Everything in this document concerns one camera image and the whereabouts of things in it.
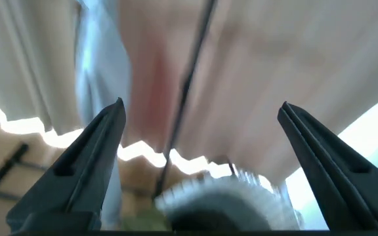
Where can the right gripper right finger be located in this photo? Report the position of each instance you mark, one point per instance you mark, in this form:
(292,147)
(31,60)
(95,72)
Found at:
(356,196)

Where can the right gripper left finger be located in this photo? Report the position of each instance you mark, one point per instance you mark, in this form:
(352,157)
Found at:
(61,196)

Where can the green garment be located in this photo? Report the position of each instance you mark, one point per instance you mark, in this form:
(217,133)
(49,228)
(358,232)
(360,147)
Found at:
(143,221)

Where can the pale grey shorts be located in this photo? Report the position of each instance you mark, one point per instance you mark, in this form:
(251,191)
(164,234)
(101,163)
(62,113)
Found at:
(100,65)

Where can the white laundry basket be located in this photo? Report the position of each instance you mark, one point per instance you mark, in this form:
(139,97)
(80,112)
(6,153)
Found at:
(208,193)

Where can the black clothes rack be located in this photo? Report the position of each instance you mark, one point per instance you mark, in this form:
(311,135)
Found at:
(189,78)

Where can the beige curtain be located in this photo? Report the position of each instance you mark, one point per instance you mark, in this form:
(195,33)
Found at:
(274,65)

